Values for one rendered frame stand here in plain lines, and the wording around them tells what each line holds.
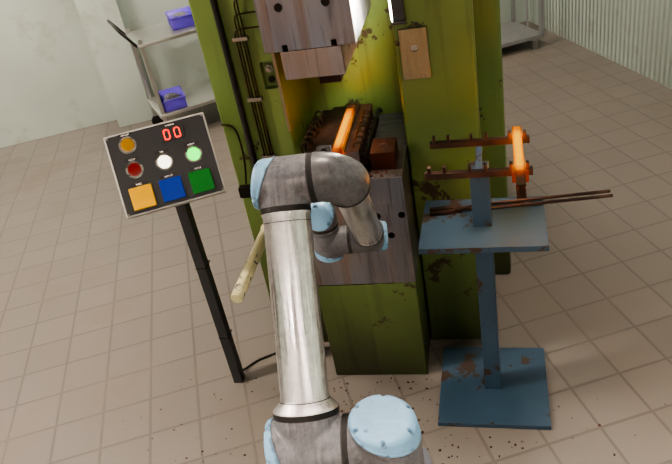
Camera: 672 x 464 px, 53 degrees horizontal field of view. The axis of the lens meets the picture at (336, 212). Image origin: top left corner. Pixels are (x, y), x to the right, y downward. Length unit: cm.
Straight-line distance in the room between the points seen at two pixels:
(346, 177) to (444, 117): 93
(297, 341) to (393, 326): 119
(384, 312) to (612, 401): 89
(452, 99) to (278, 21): 64
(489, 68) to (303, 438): 175
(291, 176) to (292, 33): 79
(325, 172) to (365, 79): 126
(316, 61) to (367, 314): 100
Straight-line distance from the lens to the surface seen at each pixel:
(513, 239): 218
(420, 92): 236
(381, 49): 267
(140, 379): 319
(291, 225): 150
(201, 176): 232
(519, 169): 200
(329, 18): 216
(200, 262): 260
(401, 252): 244
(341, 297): 260
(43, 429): 321
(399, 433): 149
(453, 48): 230
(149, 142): 235
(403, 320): 264
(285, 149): 252
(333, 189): 151
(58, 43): 613
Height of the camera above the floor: 199
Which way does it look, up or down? 30 degrees down
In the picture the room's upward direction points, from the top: 11 degrees counter-clockwise
